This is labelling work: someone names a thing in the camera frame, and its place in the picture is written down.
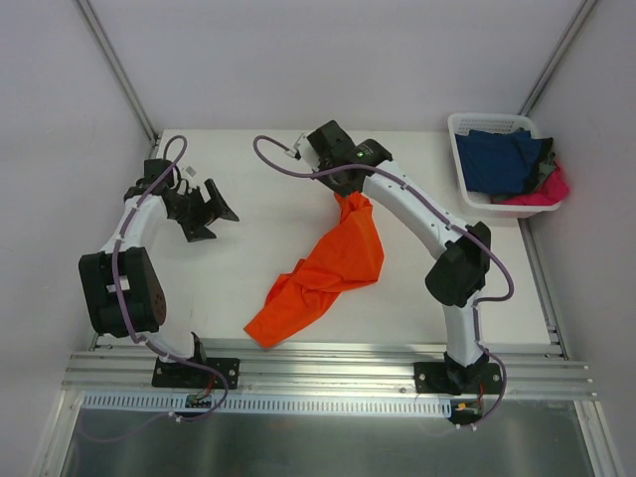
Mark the dark grey t shirt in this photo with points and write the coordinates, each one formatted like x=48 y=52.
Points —
x=539 y=154

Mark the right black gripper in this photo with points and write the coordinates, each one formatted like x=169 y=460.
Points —
x=341 y=180

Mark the orange t shirt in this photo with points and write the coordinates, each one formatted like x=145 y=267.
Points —
x=350 y=256

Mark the white plastic laundry basket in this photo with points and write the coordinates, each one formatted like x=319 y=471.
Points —
x=487 y=205

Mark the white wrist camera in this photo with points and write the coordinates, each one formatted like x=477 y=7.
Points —
x=300 y=148
x=190 y=172

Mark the blue t shirt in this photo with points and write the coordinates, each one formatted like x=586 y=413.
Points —
x=491 y=163

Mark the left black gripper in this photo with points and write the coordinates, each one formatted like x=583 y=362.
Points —
x=197 y=210

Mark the white slotted cable duct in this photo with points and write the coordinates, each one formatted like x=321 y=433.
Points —
x=297 y=405

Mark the aluminium mounting rail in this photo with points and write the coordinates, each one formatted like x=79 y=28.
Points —
x=333 y=369

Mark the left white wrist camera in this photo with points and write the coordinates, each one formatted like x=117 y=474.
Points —
x=190 y=172

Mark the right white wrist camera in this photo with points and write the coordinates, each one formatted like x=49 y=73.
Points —
x=300 y=148

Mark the pink t shirt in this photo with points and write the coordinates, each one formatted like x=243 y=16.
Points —
x=552 y=191

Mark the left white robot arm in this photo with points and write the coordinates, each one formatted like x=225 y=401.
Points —
x=122 y=291

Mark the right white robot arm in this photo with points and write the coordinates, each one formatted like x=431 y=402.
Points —
x=460 y=251

